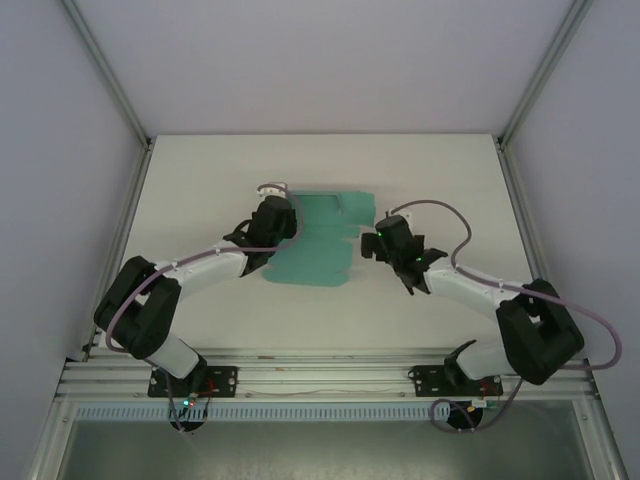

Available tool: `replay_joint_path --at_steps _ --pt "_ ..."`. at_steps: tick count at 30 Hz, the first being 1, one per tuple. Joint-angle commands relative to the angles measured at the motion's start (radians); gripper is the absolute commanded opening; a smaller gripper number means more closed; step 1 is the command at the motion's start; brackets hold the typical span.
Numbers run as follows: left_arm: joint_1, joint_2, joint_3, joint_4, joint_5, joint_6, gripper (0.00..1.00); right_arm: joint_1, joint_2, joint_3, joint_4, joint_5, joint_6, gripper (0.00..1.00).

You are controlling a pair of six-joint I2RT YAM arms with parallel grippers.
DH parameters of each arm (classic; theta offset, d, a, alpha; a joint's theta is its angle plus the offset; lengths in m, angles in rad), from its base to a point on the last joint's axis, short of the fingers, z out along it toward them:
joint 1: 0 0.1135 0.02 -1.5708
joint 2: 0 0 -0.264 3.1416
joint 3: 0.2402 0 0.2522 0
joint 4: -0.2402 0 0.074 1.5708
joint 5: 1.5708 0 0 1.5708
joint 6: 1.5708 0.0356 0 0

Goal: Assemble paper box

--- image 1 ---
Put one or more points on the aluminium table side rail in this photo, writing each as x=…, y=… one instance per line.
x=125, y=225

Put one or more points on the grey metal panel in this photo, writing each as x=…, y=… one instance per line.
x=320, y=450

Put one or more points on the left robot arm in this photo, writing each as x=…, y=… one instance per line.
x=205, y=272

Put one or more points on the small board with green light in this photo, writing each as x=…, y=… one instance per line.
x=189, y=402

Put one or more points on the aluminium mounting rail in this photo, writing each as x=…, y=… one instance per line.
x=320, y=375

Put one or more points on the small board with white label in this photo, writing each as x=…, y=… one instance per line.
x=482, y=403

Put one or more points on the teal paper box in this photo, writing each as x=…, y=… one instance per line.
x=320, y=260

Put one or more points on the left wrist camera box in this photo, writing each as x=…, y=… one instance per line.
x=272, y=189

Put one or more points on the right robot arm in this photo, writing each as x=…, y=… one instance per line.
x=470, y=287

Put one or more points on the aluminium frame post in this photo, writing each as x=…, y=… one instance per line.
x=542, y=75
x=107, y=75

